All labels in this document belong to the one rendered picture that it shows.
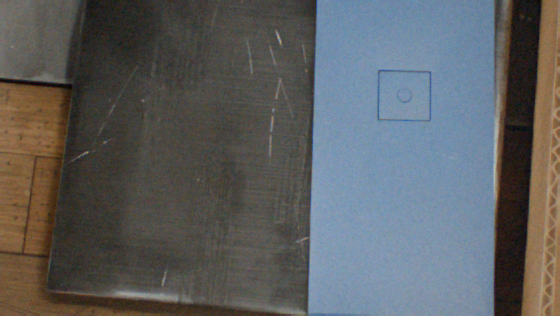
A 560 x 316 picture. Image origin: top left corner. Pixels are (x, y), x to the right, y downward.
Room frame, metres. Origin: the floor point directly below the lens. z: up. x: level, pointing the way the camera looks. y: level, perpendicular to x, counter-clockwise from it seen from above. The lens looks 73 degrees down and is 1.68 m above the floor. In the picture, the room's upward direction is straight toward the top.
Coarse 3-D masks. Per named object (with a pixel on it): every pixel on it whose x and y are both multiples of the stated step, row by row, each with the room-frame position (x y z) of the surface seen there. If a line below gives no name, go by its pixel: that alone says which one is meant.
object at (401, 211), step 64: (320, 0) 0.30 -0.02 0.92; (384, 0) 0.30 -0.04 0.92; (448, 0) 0.30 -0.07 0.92; (320, 64) 0.27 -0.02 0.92; (384, 64) 0.27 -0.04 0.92; (448, 64) 0.27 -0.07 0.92; (320, 128) 0.24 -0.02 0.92; (384, 128) 0.24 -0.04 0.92; (448, 128) 0.24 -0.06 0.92; (320, 192) 0.22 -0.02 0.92; (384, 192) 0.22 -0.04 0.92; (448, 192) 0.22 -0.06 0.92; (320, 256) 0.19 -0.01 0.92; (384, 256) 0.19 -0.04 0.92; (448, 256) 0.19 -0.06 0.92
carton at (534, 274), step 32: (544, 0) 0.30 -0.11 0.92; (544, 32) 0.28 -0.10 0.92; (544, 64) 0.27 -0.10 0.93; (544, 96) 0.25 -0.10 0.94; (544, 128) 0.23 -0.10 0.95; (544, 160) 0.22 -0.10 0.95; (544, 192) 0.21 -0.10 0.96; (544, 224) 0.19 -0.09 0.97; (544, 256) 0.18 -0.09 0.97; (544, 288) 0.17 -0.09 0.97
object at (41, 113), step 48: (0, 96) 0.26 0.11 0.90; (48, 96) 0.26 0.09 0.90; (0, 144) 0.24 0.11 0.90; (48, 144) 0.24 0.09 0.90; (528, 144) 0.24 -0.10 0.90; (0, 192) 0.22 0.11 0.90; (48, 192) 0.22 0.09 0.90; (0, 240) 0.20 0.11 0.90; (48, 240) 0.20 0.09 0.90; (0, 288) 0.18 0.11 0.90
